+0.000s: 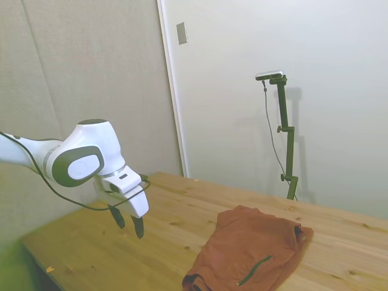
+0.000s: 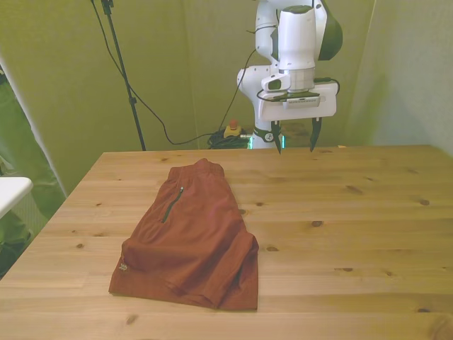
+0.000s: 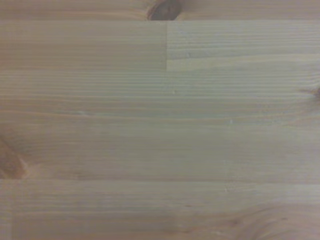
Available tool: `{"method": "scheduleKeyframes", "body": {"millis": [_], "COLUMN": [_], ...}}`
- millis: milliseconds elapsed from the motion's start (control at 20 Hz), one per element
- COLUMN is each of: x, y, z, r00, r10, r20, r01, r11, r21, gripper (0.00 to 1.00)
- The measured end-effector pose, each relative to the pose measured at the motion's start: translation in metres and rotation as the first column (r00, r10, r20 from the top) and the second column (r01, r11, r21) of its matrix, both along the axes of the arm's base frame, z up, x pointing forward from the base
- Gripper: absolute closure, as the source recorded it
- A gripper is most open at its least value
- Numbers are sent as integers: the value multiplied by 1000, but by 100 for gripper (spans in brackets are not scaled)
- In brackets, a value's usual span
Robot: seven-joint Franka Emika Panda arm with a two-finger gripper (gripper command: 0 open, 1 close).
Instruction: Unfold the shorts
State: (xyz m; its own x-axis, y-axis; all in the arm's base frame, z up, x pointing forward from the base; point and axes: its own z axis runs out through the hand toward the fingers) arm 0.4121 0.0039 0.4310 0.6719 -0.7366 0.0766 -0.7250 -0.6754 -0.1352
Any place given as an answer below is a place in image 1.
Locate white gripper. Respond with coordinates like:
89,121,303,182
93,178,150,240

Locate rust red shorts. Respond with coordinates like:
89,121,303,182
181,204,314,291

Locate white door frame trim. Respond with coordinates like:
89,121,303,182
156,0,190,178

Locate dark jointed camera stand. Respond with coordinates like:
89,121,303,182
269,75,299,201

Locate grey wall plate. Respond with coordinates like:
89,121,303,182
176,21,188,45

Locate grey camera on stand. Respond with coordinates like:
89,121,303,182
255,70,285,82

